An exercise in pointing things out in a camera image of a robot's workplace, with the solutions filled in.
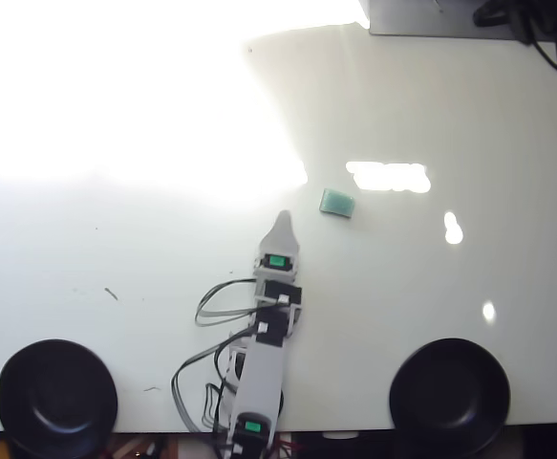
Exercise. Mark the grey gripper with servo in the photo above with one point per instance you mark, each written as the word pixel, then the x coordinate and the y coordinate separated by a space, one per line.
pixel 276 265

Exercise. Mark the blue foam cube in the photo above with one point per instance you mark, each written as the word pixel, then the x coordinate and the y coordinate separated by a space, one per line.
pixel 337 203

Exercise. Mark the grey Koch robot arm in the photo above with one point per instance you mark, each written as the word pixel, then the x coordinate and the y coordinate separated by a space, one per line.
pixel 263 373

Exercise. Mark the black round bowl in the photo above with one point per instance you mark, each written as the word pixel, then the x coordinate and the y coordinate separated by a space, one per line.
pixel 450 397
pixel 56 397

